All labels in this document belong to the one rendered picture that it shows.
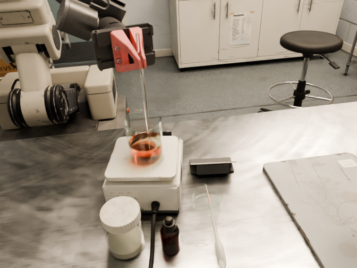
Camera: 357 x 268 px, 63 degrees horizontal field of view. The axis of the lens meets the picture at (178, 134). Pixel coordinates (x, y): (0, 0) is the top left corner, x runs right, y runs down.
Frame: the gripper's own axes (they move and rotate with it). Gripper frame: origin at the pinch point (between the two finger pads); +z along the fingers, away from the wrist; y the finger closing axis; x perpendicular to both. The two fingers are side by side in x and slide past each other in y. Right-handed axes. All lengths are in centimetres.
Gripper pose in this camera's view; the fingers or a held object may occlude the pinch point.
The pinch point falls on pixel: (141, 62)
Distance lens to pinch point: 45.0
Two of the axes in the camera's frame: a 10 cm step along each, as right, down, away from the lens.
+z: 4.2, 5.0, -7.6
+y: 9.1, -2.6, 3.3
